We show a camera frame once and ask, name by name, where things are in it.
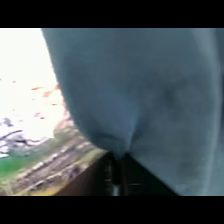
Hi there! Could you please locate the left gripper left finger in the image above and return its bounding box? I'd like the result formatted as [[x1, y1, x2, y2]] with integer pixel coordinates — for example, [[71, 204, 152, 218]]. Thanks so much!
[[57, 151, 118, 196]]

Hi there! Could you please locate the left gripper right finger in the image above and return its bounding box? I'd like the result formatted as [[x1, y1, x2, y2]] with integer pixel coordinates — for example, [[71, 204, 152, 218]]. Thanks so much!
[[116, 152, 178, 196]]

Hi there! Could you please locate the dark blue shirt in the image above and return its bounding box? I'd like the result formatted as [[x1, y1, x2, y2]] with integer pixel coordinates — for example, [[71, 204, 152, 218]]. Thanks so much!
[[41, 28, 224, 196]]

